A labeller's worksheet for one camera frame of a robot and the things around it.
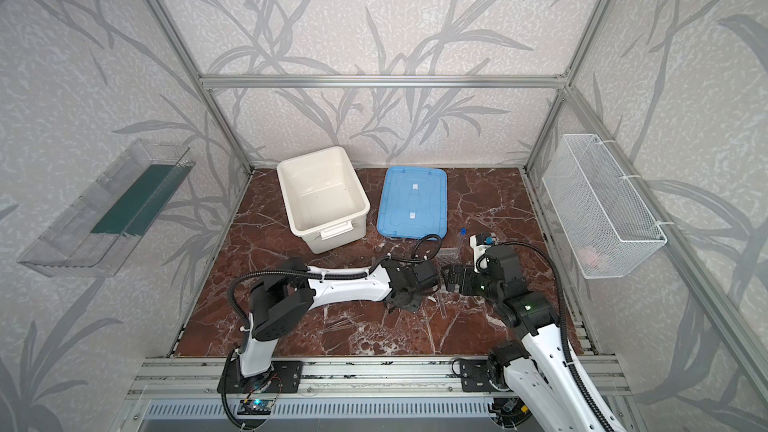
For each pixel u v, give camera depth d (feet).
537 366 1.58
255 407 2.34
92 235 2.08
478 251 2.26
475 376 2.38
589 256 2.39
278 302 1.56
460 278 2.19
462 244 3.25
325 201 3.53
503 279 1.83
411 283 2.18
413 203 3.63
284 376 2.43
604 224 2.03
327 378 2.47
